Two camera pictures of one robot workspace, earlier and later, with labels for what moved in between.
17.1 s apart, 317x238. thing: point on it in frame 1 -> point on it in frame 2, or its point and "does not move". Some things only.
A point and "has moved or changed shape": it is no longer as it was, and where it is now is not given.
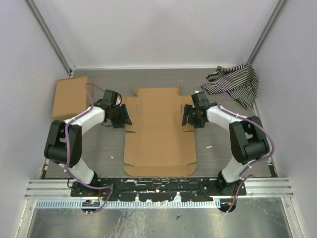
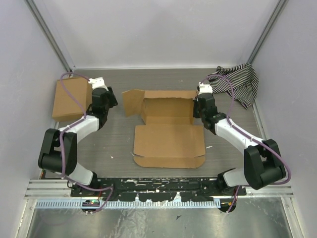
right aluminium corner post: [266, 31] does not move
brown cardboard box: [159, 145] has moved or changed shape
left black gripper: [125, 117] -> [111, 94]
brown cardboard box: [71, 97] does not move
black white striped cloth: [239, 83] does not move
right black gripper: [188, 110] -> [196, 103]
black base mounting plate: [157, 189] does not move
